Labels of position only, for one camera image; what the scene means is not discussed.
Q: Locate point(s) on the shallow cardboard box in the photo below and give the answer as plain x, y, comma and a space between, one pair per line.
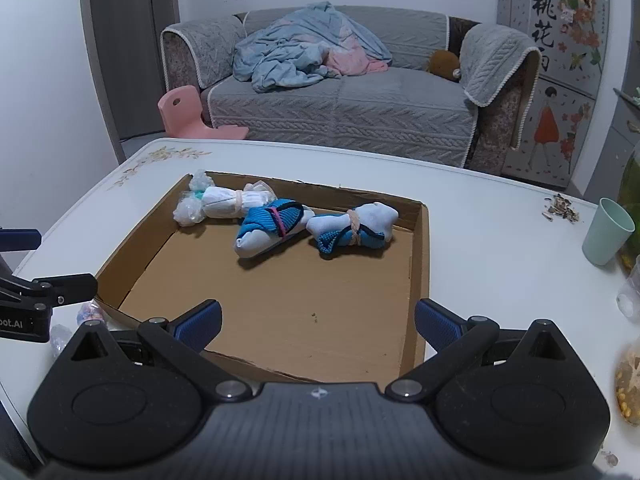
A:
300, 300

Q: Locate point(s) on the pile of seed shells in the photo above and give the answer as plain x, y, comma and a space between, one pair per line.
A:
561, 208

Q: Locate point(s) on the pink plastic chair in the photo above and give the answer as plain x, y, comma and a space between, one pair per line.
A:
182, 107

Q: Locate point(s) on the grey cabinet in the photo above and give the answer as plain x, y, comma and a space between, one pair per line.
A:
612, 150

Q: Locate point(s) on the grey door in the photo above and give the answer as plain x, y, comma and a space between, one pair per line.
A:
125, 45

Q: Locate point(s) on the container of yellow food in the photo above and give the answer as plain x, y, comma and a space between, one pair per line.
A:
629, 385

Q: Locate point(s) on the light blue blanket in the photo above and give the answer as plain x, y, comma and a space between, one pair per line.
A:
295, 45

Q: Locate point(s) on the clear glass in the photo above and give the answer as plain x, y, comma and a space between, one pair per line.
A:
631, 295

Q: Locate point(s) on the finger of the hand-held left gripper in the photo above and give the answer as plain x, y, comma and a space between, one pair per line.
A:
75, 286
22, 240

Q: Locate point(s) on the clear bag of colourful bits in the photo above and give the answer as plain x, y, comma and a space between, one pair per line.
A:
91, 314

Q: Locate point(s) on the grey sofa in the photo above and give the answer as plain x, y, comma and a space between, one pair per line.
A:
390, 105

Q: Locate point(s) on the glass fish tank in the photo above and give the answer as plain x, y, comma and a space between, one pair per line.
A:
632, 195

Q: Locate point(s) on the pale blue sock bundle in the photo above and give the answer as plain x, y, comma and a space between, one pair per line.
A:
372, 217

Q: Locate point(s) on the brown plush toy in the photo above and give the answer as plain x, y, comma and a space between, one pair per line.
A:
444, 64

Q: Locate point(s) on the blue and white sock bundle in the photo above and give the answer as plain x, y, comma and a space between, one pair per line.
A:
270, 220

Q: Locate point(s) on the pink cloth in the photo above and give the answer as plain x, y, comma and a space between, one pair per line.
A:
357, 57

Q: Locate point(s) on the clear plastic bag bundle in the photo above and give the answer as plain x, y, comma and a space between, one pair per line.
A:
61, 340

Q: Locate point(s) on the flower-patterned refrigerator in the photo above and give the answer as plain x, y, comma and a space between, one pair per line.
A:
550, 70

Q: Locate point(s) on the mint green cup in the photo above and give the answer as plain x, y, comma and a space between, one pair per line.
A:
606, 232

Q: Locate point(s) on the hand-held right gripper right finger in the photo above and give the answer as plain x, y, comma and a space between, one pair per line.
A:
437, 327

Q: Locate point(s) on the white cloth roll bundle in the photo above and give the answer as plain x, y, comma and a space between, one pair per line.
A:
225, 200

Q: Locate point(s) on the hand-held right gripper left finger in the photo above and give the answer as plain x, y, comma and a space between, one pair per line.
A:
202, 327

